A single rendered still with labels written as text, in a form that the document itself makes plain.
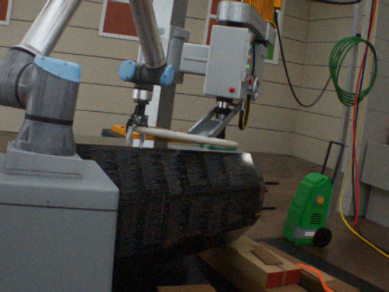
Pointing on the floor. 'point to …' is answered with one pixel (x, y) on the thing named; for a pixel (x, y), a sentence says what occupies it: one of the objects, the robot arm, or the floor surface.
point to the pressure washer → (311, 208)
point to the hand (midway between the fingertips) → (134, 144)
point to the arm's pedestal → (57, 231)
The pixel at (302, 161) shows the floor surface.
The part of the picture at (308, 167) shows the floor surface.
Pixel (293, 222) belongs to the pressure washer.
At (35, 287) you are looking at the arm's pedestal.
